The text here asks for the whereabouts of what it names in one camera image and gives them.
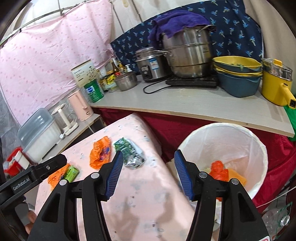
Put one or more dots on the small steel pot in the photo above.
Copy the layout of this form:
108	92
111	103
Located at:
126	82

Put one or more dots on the orange plastic bag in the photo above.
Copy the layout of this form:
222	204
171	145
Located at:
218	169

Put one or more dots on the grey wooden counter board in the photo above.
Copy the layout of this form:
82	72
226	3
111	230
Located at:
196	104

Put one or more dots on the yellow label jar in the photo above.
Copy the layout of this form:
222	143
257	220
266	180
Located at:
111	82

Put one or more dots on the navy printed cloth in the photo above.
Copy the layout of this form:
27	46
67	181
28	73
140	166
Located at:
235	30

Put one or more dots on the red plastic container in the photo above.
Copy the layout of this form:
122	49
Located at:
10	164

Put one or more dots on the steel rice cooker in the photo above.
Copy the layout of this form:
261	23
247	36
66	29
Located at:
150	66

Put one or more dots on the person's left hand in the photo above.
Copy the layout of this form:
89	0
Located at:
30	220

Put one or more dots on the dark red cloth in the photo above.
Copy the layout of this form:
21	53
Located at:
166	129

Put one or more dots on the white plastic holder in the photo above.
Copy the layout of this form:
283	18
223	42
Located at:
22	160

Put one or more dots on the green foil snack packet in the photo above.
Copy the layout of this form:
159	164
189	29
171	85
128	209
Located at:
129	153

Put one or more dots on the glass kettle with white base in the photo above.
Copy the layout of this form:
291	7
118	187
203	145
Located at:
63	120

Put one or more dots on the orange waffle cloth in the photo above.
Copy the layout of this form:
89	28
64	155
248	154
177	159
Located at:
237	177

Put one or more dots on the pink dotted curtain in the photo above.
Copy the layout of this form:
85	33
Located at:
46	58

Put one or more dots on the green plastic bag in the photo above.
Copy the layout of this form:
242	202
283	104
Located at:
291	122

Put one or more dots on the white lined trash bin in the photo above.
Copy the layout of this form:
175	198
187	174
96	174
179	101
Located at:
231	143

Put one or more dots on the pink electric kettle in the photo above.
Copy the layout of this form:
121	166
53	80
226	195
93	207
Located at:
79	106

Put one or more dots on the pink printed tablecloth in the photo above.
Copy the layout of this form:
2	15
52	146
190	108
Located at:
143	208

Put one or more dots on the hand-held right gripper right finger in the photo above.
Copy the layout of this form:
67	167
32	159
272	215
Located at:
182	173

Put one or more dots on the large steel steamer pot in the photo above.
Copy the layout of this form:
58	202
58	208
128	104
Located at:
189	55

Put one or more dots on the stacked blue yellow basins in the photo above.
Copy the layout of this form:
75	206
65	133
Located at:
238	78

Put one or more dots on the beige cardboard box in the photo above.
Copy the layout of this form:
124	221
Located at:
84	73

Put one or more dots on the yellow electric pot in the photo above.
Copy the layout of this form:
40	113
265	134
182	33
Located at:
275	88

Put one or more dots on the green tin can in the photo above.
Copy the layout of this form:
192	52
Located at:
94	91

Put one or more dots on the white box with clear lid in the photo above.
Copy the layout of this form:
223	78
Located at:
37	134

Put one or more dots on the brown sauce bottle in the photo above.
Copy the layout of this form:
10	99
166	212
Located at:
115	66

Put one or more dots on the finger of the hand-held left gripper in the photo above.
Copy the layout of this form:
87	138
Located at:
48	167

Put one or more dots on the purple towel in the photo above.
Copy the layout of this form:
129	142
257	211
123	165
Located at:
180	22

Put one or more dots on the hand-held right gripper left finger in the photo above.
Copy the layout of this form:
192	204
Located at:
113	172

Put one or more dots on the clear plastic bottle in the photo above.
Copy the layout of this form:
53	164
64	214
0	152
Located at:
275	217

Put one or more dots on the black induction cooktop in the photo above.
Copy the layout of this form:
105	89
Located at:
192	82

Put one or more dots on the orange snack wrapper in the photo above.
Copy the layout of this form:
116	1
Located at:
55	177
100	153

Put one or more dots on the small green packet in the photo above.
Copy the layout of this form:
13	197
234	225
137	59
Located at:
71	173

